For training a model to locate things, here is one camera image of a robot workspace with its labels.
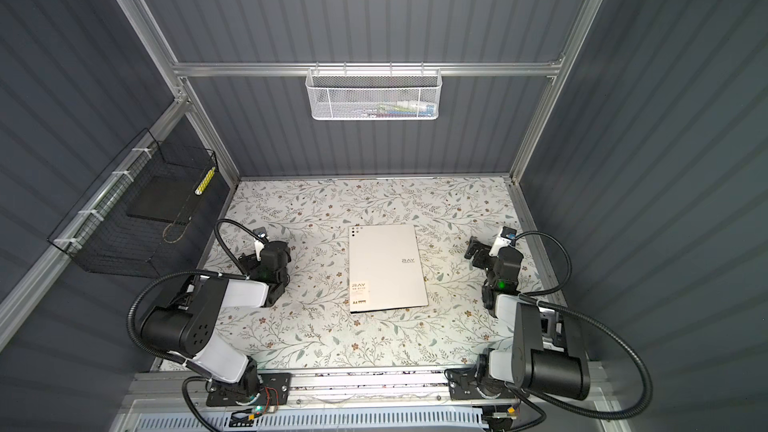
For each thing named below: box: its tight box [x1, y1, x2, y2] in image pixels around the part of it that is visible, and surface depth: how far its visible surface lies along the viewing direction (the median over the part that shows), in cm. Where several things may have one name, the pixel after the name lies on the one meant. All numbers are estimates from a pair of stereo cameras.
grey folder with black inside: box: [348, 224, 429, 314], surface depth 98 cm
